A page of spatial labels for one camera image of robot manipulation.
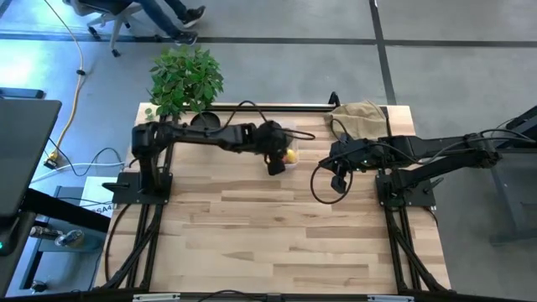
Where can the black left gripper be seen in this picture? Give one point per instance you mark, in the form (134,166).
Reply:
(272,137)

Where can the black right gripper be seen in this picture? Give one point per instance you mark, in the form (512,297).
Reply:
(352,152)

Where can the clear plastic tupperware container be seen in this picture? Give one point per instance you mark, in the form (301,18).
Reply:
(295,136)

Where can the small yellow lemon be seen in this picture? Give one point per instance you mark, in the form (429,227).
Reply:
(290,156)

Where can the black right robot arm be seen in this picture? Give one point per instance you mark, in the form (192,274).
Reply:
(419,147)

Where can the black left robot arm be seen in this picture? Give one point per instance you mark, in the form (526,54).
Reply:
(189,132)

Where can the brown paper bag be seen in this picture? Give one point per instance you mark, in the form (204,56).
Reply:
(363,119)

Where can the black plant pot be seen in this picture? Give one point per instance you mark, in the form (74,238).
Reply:
(205,119)

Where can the artificial green leafy tree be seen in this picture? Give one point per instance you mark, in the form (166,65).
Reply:
(184,79)

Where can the person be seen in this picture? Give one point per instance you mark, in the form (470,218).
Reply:
(163,19)

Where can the white printed box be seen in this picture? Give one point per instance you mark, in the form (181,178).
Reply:
(90,197)

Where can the dark side table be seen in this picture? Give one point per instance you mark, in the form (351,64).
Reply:
(516,201)

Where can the office chair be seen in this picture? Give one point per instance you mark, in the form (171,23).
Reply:
(109,12)

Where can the black desk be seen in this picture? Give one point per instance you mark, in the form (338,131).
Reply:
(25,155)

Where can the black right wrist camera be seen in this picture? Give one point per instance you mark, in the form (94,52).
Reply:
(339,182)

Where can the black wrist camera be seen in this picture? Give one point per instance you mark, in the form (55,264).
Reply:
(339,182)
(276,165)

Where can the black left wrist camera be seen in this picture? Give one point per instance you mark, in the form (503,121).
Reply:
(276,165)

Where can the silver frame bracket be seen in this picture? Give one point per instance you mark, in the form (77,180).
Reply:
(156,297)
(390,298)

